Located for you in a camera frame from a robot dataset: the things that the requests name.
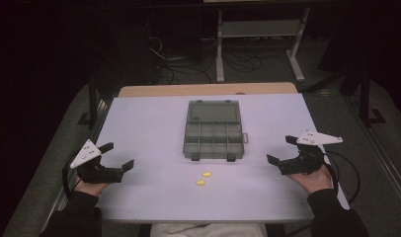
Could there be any tangle of floor cables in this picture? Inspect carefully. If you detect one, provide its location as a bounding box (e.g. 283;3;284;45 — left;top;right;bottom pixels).
148;35;290;85

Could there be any person's right hand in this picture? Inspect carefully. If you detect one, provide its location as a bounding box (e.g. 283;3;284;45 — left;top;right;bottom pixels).
286;164;335;197

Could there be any person's white clothing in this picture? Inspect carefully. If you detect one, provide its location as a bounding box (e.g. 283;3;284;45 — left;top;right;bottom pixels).
150;223;269;237

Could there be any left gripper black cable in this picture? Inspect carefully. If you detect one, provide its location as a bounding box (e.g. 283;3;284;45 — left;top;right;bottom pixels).
61;150;83;200

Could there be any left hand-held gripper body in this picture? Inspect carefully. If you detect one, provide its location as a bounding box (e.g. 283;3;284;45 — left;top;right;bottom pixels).
69;138;124;185

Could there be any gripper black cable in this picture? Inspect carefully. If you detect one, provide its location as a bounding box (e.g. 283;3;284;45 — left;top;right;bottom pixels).
322;150;361;205
61;150;83;200

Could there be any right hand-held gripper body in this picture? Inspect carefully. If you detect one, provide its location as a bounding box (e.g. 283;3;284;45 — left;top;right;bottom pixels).
278;130;344;176

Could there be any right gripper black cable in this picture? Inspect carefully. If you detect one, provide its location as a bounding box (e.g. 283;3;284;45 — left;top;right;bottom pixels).
322;150;361;205

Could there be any black metal stand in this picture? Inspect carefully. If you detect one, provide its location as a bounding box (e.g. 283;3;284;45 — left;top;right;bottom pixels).
339;65;387;128
77;78;108;126

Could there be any white metal stand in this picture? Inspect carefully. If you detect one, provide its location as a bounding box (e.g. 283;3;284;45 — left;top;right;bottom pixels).
215;6;312;84

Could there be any grey plastic organizer box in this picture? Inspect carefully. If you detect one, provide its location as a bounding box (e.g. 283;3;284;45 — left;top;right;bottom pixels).
182;99;250;163

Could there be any person's left hand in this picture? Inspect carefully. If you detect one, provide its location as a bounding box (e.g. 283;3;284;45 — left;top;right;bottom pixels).
72;175;110;198

